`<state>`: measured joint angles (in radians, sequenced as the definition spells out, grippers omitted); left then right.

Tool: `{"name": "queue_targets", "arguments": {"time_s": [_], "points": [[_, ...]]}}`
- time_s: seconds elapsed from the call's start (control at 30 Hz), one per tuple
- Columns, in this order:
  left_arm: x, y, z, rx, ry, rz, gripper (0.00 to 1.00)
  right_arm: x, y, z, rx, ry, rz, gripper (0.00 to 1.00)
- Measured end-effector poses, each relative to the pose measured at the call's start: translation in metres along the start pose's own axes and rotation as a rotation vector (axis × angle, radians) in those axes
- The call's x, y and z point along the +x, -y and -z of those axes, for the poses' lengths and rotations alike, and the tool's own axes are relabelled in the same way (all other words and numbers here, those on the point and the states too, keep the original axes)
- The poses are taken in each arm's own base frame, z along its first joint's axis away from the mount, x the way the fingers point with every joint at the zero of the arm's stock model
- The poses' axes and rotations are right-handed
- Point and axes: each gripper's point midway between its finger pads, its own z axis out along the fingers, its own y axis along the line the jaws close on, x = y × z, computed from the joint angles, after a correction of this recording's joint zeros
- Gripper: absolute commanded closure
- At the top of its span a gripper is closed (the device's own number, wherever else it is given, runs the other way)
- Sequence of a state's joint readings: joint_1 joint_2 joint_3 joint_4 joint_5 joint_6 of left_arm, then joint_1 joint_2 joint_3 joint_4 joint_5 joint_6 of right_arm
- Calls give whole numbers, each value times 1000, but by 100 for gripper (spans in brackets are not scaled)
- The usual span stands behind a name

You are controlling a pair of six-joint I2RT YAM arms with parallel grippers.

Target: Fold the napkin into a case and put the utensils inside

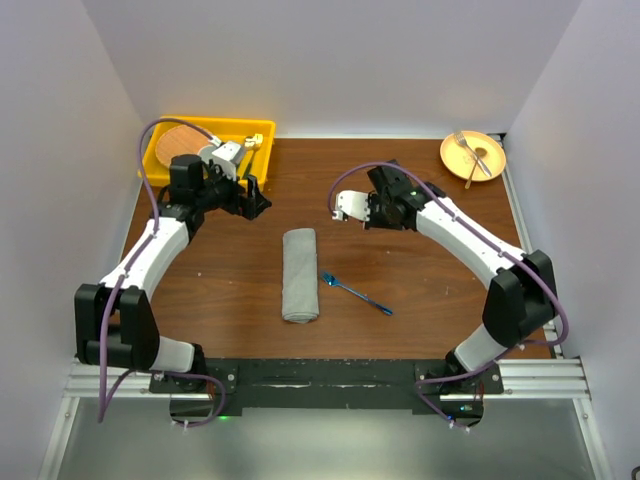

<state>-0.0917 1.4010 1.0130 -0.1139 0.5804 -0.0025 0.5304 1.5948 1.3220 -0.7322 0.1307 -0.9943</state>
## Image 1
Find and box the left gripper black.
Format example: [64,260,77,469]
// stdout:
[195,160,270,220]

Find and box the blue metallic fork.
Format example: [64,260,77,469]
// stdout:
[321,272,393,316]

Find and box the grey cloth napkin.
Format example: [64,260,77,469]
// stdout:
[282,228,319,324]

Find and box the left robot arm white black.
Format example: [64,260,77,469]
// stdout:
[74,154,271,392]

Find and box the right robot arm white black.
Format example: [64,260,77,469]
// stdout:
[335,161,566,393]

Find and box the yellow plastic bin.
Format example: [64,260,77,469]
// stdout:
[138,116,276,187]

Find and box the grey ceramic mug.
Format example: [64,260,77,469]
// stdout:
[198,145,216,157]

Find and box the tan round plate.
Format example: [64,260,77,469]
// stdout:
[439,130,507,183]

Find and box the silver fork on plate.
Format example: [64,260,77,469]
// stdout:
[453,131,492,177]

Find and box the round wooden plate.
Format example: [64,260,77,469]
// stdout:
[155,125,210,168]

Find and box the silver knife on plate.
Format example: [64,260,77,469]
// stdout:
[465,147,487,189]

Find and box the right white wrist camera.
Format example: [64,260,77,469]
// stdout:
[332,190,371,223]

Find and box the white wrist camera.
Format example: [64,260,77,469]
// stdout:
[201,141,246,181]
[332,190,371,223]

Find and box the gold spoon black handle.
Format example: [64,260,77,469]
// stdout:
[244,136,259,151]

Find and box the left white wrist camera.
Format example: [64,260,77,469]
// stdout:
[201,141,246,181]

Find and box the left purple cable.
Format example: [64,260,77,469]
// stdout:
[96,116,229,428]

